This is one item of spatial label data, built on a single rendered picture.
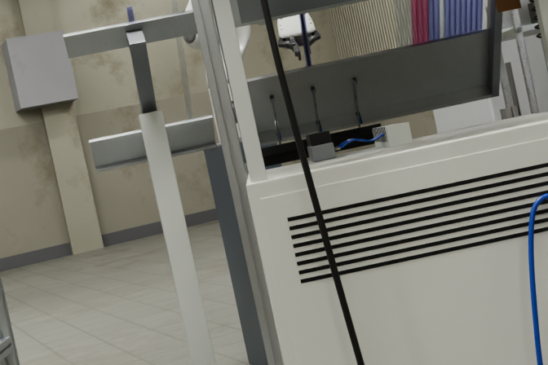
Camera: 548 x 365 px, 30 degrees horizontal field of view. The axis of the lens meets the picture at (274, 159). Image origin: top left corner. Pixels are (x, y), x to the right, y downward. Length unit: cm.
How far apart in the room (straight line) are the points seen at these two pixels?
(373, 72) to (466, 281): 96
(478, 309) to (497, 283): 6
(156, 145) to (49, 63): 718
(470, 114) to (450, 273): 580
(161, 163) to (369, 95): 58
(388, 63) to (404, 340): 101
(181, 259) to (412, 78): 77
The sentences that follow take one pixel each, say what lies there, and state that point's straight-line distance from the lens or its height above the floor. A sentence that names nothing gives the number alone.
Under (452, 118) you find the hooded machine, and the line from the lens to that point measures 784.
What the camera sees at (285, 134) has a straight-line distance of 273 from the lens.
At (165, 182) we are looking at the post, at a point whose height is 64.
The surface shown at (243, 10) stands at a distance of 243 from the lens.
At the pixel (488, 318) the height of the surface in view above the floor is 30.
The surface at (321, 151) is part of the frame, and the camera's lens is 224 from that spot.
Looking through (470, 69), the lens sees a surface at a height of 76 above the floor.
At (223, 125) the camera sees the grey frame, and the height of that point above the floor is 74.
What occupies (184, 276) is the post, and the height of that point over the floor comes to 39.
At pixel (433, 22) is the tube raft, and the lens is 264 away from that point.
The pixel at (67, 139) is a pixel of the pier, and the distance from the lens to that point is 996.
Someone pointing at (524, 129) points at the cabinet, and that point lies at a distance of 187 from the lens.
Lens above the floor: 69
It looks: 1 degrees down
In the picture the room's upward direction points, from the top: 12 degrees counter-clockwise
